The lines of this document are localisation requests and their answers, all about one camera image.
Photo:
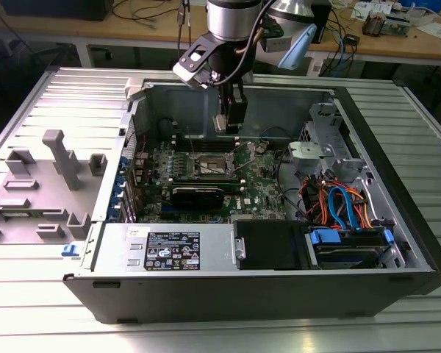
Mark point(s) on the black graphics card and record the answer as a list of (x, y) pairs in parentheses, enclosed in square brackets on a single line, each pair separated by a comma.
[(194, 198)]

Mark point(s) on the printed paper sheet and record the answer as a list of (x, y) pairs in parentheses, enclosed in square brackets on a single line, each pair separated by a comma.
[(364, 9)]

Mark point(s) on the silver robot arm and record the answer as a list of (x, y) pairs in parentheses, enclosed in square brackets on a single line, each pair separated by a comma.
[(231, 18)]

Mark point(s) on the hard disk in blue carrier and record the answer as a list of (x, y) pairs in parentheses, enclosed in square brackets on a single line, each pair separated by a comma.
[(325, 236)]

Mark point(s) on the black office chair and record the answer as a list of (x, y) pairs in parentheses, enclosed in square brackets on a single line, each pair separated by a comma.
[(7, 66)]

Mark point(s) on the metal heat sink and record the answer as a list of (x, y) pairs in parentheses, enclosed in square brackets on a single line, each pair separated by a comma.
[(375, 24)]

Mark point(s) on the silver drive cage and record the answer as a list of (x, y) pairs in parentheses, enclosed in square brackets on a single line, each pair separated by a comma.
[(338, 147)]

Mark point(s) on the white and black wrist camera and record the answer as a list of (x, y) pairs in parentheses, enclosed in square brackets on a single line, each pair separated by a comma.
[(191, 73)]

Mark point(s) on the silver CPU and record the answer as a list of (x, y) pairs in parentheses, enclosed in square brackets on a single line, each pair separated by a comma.
[(219, 123)]

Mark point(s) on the green motherboard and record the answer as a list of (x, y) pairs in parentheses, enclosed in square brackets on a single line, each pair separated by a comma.
[(257, 191)]

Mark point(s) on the open black PC case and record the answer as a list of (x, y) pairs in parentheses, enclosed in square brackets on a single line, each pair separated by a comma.
[(242, 298)]

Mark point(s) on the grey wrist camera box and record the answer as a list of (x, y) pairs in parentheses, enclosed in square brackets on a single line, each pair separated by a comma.
[(277, 44)]

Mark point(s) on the tall black box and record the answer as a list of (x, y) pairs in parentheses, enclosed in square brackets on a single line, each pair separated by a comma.
[(323, 22)]

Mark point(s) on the silver power supply unit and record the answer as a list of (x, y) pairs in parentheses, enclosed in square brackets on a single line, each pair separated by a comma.
[(114, 250)]

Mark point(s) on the round coin battery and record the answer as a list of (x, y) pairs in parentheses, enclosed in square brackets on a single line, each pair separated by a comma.
[(261, 148)]

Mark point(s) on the grey hardware part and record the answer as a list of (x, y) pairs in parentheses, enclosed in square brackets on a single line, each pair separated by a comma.
[(397, 25)]

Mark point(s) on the thin metal locking lever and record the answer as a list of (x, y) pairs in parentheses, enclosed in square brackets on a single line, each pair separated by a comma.
[(244, 165), (191, 141)]

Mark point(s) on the long wooden desk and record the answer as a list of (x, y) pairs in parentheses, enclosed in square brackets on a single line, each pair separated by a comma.
[(150, 31)]

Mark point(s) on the wide black box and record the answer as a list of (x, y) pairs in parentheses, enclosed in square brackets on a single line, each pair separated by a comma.
[(59, 9)]

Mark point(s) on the small black adapter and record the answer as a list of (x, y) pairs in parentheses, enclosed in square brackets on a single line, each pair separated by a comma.
[(352, 39)]

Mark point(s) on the blue expansion slot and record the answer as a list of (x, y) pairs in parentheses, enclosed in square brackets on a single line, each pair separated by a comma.
[(168, 210)]

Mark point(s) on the grey parts rack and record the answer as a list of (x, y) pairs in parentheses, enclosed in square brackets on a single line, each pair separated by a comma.
[(40, 198)]

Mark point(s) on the black plastic shroud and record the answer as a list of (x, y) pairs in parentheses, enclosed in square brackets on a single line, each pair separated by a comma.
[(268, 246)]

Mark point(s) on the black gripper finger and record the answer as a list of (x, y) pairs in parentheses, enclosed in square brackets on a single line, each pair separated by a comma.
[(225, 99), (239, 110)]

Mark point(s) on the white paper sheet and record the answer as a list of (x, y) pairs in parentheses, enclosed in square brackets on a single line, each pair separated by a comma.
[(439, 31)]

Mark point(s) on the blue card retention clip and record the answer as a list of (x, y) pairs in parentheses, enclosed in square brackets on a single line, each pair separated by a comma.
[(117, 197), (123, 162), (120, 181), (113, 213)]

